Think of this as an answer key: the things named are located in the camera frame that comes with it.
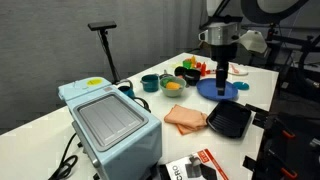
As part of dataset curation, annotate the light blue toaster oven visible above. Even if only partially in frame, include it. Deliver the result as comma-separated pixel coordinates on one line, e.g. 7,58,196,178
57,77,163,180

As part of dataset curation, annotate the black clamp orange tip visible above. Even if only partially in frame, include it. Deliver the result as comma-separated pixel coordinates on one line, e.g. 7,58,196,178
266,116,297,140
266,149,299,180

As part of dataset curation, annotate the black ridged grill tray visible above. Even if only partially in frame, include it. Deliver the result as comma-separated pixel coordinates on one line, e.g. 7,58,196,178
205,99,253,139

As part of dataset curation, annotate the orange toy food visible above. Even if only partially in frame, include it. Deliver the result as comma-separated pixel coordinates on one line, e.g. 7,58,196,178
165,81,182,91

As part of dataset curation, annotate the teal mug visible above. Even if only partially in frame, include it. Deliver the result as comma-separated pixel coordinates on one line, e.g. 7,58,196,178
116,79,136,100

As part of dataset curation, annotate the black bar camera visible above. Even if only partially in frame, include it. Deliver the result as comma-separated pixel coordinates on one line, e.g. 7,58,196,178
87,21,118,32

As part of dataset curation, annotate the pink spoon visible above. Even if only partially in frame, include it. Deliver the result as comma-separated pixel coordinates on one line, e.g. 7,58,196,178
229,64,241,75

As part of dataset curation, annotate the printed product manual booklet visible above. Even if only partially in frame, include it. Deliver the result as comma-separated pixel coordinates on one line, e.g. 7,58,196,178
164,148,230,180

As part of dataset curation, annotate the blue plate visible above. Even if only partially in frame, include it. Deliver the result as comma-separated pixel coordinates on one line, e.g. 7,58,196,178
195,77,240,102

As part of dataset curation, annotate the black metal frame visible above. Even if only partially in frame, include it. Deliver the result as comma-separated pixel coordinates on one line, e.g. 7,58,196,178
256,111,320,180

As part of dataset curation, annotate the red bottle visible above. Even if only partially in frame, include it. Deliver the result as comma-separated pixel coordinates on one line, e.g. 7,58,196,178
200,62,208,77

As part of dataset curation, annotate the orange bottle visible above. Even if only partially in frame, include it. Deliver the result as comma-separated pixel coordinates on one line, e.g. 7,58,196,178
189,55,198,69

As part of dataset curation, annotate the black camera stand pole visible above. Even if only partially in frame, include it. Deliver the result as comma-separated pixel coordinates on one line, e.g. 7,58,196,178
98,29,122,85

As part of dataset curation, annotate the black power cable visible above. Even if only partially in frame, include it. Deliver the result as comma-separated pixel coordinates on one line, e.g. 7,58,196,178
48,132,79,180

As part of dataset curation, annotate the pale green bowl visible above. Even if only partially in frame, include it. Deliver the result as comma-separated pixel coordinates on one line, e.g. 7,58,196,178
159,75,188,98

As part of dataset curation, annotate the small dark frying pan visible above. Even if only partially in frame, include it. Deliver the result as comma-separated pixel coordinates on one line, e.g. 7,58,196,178
159,69,175,80

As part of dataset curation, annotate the small teal lid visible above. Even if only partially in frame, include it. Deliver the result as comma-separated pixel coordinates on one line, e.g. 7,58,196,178
232,80,250,91

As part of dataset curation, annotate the black tripod boom stand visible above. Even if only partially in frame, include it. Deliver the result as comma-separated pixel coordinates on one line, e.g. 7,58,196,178
241,22,320,101

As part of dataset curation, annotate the black bowl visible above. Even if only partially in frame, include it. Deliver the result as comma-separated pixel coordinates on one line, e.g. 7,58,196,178
183,68,202,87

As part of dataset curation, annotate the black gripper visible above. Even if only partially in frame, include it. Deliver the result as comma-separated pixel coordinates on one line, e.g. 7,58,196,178
210,43,238,97

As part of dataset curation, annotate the teal toy pot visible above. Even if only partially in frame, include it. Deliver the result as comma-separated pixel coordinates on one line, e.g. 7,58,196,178
140,73,161,93

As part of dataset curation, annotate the green plastic cup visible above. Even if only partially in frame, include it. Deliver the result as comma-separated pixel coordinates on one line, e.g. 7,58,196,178
182,59,193,70

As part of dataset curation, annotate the orange towel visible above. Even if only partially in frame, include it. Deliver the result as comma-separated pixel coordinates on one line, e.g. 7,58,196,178
163,104,209,136

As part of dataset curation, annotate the small black cup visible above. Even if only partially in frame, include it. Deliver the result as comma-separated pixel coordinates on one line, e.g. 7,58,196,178
174,65,188,79

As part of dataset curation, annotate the green toy food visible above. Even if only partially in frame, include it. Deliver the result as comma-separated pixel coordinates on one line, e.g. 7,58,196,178
161,77,174,88

